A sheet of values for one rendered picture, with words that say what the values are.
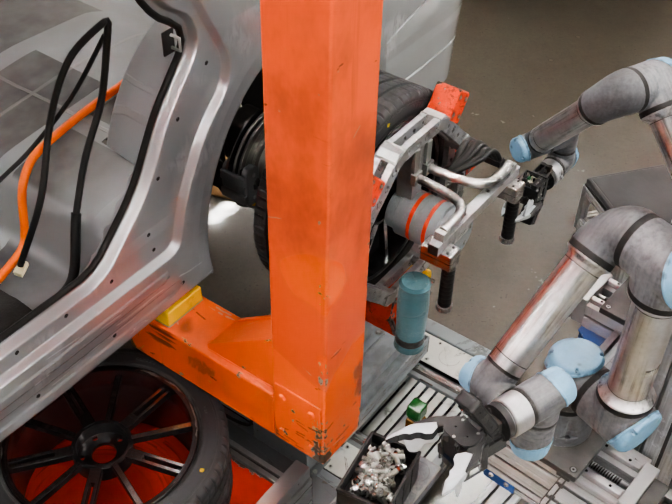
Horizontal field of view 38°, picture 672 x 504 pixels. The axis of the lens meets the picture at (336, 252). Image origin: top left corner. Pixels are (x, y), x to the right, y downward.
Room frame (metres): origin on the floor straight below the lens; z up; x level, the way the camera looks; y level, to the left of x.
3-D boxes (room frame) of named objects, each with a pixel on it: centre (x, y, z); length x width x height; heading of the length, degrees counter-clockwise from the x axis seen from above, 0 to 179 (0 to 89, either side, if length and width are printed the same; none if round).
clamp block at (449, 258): (1.84, -0.26, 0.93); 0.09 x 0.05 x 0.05; 55
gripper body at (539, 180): (2.22, -0.56, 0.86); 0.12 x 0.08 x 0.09; 145
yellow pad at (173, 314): (1.88, 0.45, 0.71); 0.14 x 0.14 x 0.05; 55
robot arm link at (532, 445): (1.16, -0.37, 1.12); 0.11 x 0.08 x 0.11; 36
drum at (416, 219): (2.06, -0.25, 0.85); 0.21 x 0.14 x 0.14; 55
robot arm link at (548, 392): (1.14, -0.38, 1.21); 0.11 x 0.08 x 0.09; 126
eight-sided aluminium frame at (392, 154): (2.10, -0.19, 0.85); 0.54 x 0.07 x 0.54; 145
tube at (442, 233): (1.95, -0.24, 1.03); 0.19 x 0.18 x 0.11; 55
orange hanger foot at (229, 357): (1.78, 0.31, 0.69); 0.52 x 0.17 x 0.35; 55
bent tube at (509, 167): (2.11, -0.35, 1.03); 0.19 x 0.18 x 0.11; 55
